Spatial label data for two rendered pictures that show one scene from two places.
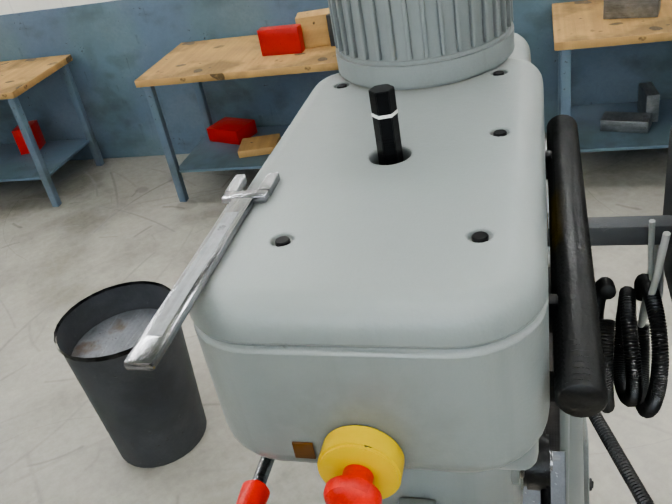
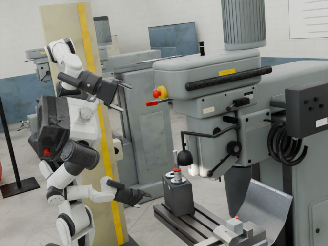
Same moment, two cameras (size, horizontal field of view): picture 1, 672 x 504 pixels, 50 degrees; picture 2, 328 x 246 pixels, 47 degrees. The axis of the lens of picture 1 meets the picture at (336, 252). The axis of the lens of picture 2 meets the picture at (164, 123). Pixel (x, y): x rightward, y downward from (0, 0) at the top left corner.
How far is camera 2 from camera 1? 139 cm
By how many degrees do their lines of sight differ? 44
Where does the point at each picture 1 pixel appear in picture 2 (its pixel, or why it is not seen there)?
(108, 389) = (229, 179)
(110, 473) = (222, 215)
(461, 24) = (238, 37)
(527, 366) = (180, 78)
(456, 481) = (197, 127)
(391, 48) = (226, 40)
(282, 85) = not seen: outside the picture
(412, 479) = (192, 125)
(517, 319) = (177, 68)
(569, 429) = (297, 189)
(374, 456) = (160, 89)
